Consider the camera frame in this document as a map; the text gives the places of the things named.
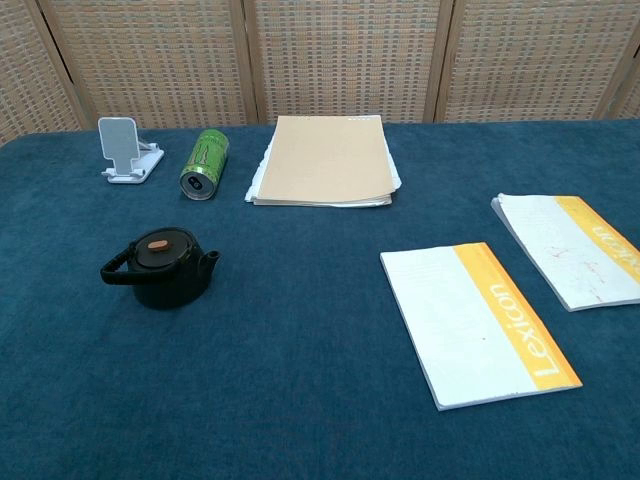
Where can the black round object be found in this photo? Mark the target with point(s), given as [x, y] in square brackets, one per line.
[165, 290]

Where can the tan cover paper pad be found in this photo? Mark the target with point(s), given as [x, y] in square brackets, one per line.
[325, 160]

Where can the blue carpet table cover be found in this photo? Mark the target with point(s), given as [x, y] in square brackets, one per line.
[300, 375]

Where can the green drink can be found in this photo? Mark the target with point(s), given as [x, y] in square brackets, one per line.
[205, 155]

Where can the clean white Lexicon notebook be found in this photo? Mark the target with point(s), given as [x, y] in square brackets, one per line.
[450, 320]

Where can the woven bamboo screen panel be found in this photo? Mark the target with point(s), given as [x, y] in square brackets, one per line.
[535, 60]
[631, 100]
[25, 75]
[345, 55]
[150, 60]

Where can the white folding phone stand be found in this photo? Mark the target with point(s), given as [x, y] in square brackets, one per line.
[117, 137]

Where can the stained white Lexicon notebook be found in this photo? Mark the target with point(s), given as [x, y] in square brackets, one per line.
[550, 250]

